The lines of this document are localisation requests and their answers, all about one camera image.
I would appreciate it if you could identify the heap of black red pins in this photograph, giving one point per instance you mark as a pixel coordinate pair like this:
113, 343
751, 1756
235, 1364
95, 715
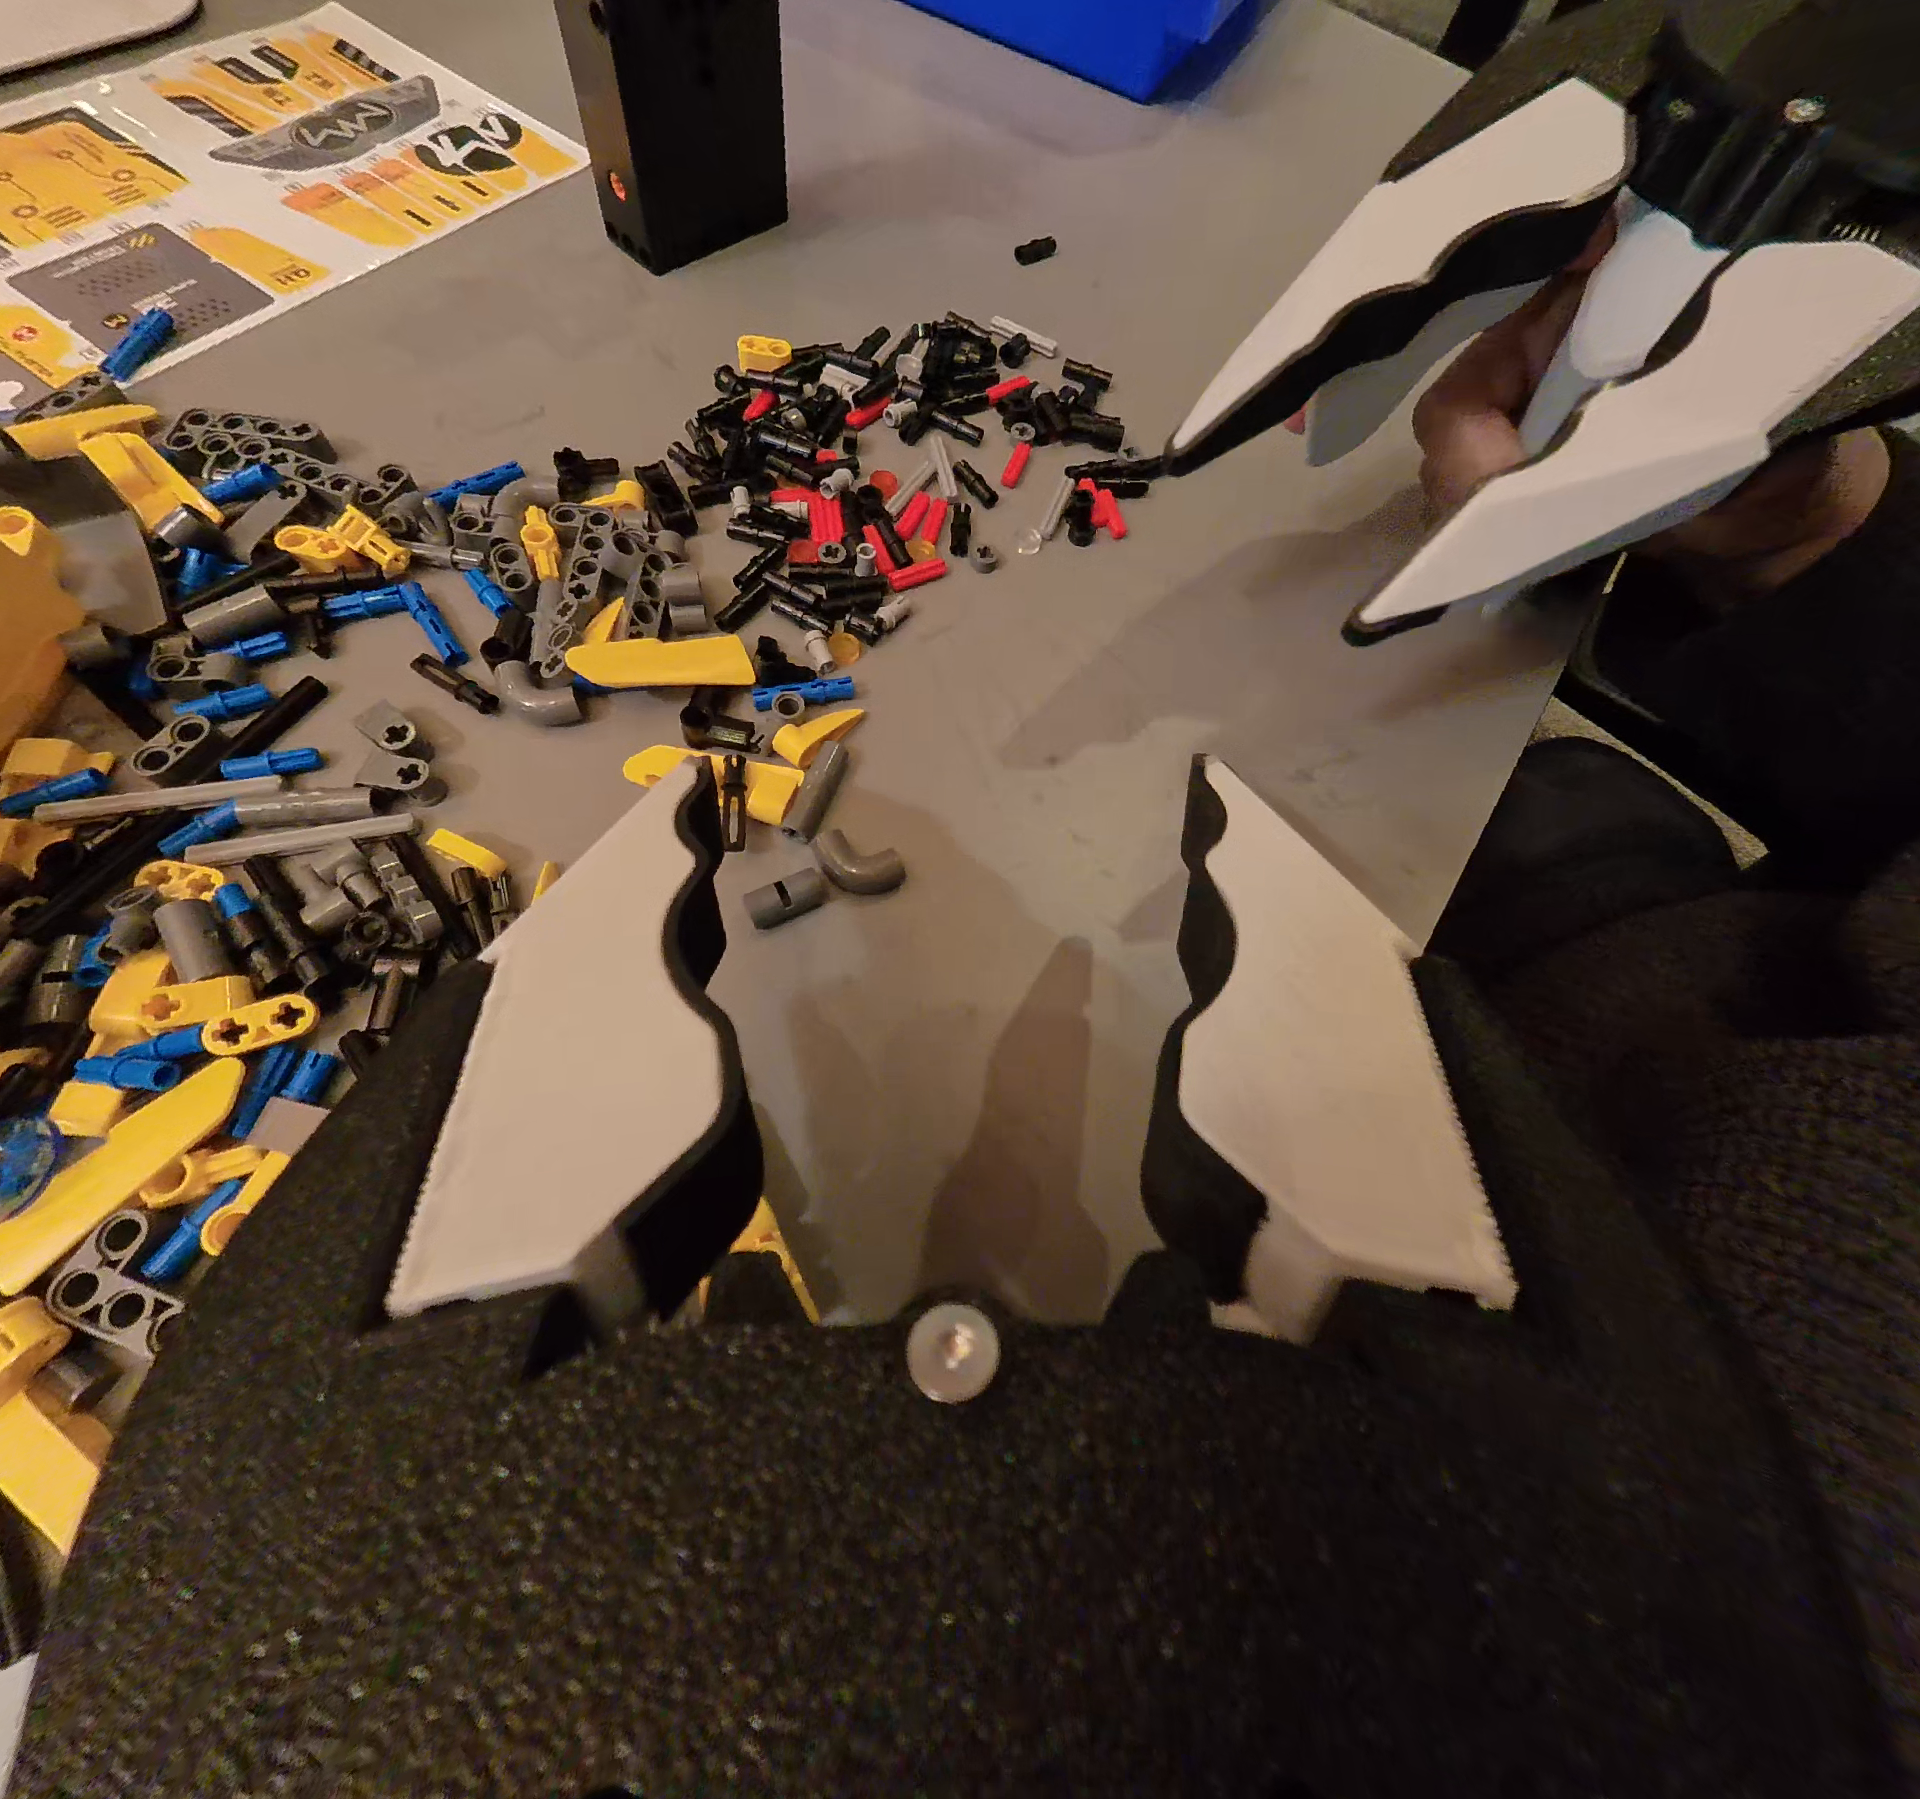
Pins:
839, 524

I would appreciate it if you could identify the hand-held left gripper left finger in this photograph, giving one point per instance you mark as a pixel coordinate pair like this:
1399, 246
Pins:
570, 1079

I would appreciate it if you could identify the person's right forearm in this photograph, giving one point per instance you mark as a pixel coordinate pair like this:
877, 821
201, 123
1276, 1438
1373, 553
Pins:
1770, 690

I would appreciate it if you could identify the person's right hand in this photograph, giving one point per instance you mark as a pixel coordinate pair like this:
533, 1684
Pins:
1477, 404

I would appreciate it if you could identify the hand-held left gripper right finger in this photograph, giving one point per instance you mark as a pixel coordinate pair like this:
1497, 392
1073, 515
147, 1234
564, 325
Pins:
1335, 1079

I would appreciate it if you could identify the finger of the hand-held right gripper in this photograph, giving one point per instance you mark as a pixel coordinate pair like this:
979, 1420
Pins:
1425, 240
1770, 360

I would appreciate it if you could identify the person's black knit sweater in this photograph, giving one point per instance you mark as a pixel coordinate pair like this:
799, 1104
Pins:
1725, 1229

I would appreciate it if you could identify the pile of toy building parts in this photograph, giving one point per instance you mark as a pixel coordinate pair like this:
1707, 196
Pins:
660, 660

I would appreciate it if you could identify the yellow grey sticker sheet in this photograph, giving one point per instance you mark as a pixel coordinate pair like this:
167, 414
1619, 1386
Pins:
299, 179

